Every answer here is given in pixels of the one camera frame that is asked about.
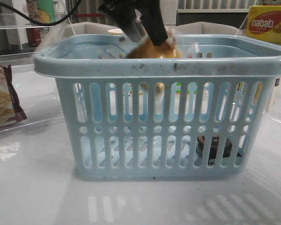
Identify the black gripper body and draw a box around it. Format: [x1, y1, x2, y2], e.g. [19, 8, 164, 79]
[98, 0, 143, 11]

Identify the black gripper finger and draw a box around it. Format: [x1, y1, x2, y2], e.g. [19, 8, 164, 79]
[135, 0, 168, 46]
[100, 8, 146, 42]

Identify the packaged bread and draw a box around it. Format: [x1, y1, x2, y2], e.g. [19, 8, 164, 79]
[103, 25, 197, 99]

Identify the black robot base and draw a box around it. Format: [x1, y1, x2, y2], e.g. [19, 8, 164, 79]
[194, 135, 243, 166]

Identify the light blue plastic basket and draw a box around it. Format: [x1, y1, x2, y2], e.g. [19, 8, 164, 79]
[34, 34, 281, 180]

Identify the beige chair left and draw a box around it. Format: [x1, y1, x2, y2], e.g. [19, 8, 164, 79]
[59, 22, 118, 40]

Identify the beige chair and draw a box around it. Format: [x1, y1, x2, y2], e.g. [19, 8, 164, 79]
[59, 22, 118, 40]
[174, 22, 239, 35]

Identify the beige chair right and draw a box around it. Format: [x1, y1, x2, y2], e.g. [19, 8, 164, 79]
[174, 22, 239, 35]

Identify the green yellow cartoon package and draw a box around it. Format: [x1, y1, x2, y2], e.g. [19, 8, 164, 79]
[26, 0, 56, 24]

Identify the red canister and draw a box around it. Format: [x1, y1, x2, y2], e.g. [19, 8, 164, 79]
[26, 28, 41, 47]

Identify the clear acrylic shelf left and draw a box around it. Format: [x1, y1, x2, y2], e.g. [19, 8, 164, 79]
[0, 12, 73, 68]

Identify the yellow Nabati wafer box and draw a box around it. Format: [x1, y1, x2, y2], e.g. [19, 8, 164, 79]
[245, 5, 281, 45]

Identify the cracker package with maroon edge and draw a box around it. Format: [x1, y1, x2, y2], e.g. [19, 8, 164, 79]
[0, 65, 27, 128]

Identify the black cable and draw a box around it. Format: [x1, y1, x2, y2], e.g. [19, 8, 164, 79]
[4, 0, 82, 26]

